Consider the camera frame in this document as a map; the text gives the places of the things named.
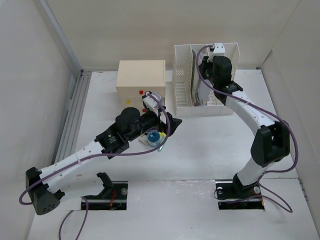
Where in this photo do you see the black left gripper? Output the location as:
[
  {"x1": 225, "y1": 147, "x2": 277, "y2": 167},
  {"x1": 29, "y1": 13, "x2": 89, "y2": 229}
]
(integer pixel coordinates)
[{"x1": 126, "y1": 105, "x2": 181, "y2": 142}]

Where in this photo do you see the blue round tape dispenser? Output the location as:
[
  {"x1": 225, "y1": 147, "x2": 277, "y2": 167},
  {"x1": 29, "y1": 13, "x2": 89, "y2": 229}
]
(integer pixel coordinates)
[{"x1": 147, "y1": 130, "x2": 162, "y2": 148}]

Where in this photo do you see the cream drawer cabinet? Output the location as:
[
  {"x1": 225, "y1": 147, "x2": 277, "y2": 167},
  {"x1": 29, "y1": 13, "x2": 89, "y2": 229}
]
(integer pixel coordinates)
[{"x1": 116, "y1": 60, "x2": 166, "y2": 114}]

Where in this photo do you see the yellow cap black highlighter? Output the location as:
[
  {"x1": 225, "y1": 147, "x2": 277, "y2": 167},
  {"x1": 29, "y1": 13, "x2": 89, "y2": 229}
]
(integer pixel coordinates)
[{"x1": 159, "y1": 132, "x2": 166, "y2": 138}]

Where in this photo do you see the Canon guide booklet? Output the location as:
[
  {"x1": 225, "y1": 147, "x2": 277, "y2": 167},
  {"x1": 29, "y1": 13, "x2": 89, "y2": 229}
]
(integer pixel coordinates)
[{"x1": 190, "y1": 49, "x2": 211, "y2": 107}]

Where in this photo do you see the beige eraser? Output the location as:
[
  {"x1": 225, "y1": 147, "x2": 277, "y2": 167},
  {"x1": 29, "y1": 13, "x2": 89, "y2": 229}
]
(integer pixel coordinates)
[{"x1": 139, "y1": 139, "x2": 148, "y2": 146}]

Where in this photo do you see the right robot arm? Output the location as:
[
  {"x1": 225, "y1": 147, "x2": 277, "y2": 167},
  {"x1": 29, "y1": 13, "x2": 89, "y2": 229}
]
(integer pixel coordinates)
[{"x1": 199, "y1": 56, "x2": 290, "y2": 200}]

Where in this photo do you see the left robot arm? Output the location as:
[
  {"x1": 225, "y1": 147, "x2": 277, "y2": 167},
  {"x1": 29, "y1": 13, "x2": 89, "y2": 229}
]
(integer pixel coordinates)
[{"x1": 25, "y1": 107, "x2": 183, "y2": 216}]

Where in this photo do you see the white four-slot file organizer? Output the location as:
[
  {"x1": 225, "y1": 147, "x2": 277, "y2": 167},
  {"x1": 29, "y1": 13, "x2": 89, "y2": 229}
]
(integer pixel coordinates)
[{"x1": 172, "y1": 44, "x2": 233, "y2": 117}]

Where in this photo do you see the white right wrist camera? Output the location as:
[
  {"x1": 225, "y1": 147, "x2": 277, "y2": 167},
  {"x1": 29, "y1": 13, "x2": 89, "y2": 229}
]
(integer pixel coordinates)
[{"x1": 213, "y1": 42, "x2": 226, "y2": 56}]

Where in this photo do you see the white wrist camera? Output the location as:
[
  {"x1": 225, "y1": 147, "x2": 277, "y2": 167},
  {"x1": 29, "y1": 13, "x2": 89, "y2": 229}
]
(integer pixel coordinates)
[
  {"x1": 142, "y1": 91, "x2": 165, "y2": 115},
  {"x1": 213, "y1": 42, "x2": 226, "y2": 56}
]

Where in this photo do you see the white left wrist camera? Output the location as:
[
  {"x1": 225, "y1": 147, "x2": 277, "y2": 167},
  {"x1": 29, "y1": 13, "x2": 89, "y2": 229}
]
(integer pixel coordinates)
[{"x1": 142, "y1": 91, "x2": 165, "y2": 115}]

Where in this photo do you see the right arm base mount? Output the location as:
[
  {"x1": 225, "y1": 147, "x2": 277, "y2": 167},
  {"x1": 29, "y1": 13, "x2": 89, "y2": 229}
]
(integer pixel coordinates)
[{"x1": 214, "y1": 179, "x2": 265, "y2": 210}]

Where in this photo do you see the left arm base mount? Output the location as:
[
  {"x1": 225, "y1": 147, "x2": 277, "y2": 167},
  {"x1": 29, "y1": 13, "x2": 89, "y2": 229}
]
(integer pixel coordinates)
[{"x1": 81, "y1": 172, "x2": 129, "y2": 211}]

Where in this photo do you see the aluminium frame rail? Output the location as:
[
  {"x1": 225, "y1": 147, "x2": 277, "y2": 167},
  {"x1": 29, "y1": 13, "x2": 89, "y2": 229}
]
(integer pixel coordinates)
[{"x1": 34, "y1": 0, "x2": 91, "y2": 164}]

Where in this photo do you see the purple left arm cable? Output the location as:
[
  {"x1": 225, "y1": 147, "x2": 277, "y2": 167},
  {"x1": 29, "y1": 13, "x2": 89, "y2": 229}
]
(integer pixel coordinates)
[{"x1": 18, "y1": 92, "x2": 171, "y2": 240}]

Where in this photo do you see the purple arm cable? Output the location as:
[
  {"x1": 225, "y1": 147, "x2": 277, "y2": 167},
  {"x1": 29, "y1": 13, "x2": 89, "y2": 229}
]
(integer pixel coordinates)
[
  {"x1": 196, "y1": 44, "x2": 300, "y2": 214},
  {"x1": 18, "y1": 92, "x2": 171, "y2": 240}
]

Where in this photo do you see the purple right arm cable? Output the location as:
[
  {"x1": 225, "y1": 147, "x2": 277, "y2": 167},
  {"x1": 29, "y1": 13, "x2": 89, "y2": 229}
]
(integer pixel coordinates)
[{"x1": 196, "y1": 44, "x2": 300, "y2": 214}]

